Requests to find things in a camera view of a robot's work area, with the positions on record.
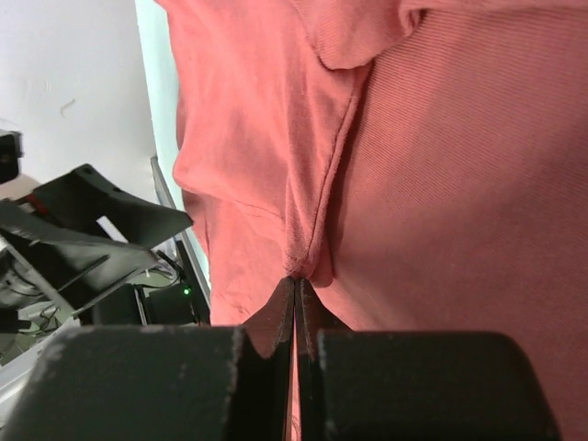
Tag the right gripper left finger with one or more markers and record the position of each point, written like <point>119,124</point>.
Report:
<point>163,382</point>

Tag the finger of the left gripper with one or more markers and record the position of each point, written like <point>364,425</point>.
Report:
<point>72,269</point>
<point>78,199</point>

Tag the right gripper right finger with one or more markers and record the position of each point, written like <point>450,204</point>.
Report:
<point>412,385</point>

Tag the salmon t shirt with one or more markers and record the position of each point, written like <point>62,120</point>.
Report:
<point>422,163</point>

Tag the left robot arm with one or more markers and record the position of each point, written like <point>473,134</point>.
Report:
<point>158,295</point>

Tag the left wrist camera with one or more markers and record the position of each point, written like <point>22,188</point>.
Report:
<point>10,154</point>

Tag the aluminium frame rail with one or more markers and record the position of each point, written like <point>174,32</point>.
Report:
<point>185,250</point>

